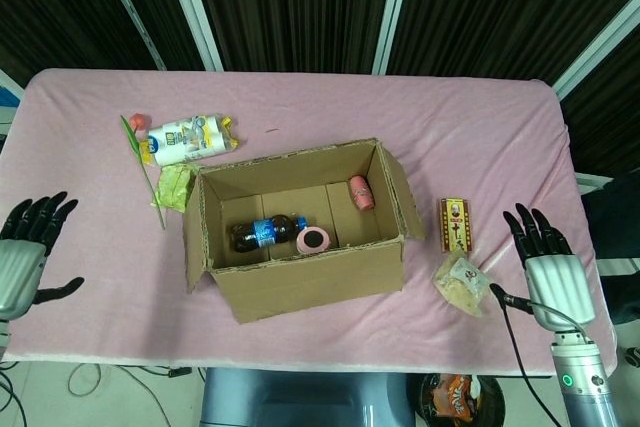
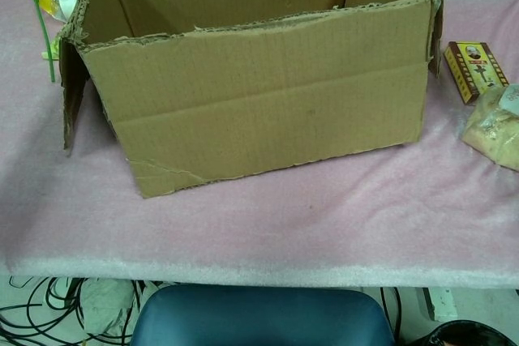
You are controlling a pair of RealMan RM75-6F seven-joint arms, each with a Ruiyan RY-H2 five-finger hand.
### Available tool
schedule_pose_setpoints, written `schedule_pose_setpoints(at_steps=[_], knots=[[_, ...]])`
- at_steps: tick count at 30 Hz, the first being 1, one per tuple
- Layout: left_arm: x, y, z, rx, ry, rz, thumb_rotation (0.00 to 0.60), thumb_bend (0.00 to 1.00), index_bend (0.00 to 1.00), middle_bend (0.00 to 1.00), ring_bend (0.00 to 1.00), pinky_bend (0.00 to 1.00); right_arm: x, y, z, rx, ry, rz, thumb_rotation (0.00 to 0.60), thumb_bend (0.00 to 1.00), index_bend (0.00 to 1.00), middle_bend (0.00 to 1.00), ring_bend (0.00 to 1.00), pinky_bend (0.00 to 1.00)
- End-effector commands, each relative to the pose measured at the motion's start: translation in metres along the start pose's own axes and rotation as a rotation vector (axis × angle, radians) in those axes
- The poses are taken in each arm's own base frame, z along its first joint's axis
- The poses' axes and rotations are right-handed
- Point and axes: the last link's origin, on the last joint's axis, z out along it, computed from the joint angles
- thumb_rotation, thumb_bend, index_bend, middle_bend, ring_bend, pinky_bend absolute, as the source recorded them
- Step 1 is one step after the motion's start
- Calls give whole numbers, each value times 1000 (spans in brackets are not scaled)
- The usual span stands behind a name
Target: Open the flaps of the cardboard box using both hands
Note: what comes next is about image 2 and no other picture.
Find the brown cardboard shipping box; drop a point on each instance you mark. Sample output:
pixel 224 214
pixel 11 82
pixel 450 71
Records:
pixel 263 111

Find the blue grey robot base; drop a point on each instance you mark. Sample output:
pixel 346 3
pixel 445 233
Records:
pixel 263 317

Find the red yellow seasoning box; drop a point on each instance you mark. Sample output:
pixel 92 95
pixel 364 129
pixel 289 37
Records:
pixel 474 74

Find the pink fleece tablecloth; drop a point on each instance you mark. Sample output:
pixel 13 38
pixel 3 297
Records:
pixel 243 232

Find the white crumpled plastic bag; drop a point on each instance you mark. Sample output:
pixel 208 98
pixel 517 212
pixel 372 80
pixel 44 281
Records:
pixel 105 305

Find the clear bag beige food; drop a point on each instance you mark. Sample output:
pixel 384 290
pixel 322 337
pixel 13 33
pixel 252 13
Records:
pixel 490 131

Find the yellow green snack packet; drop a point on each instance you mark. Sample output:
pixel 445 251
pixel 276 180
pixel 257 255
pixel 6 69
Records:
pixel 45 54

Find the black round bin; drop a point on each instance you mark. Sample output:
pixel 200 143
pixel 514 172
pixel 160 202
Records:
pixel 466 336

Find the white table leg bracket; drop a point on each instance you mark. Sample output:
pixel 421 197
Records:
pixel 442 303

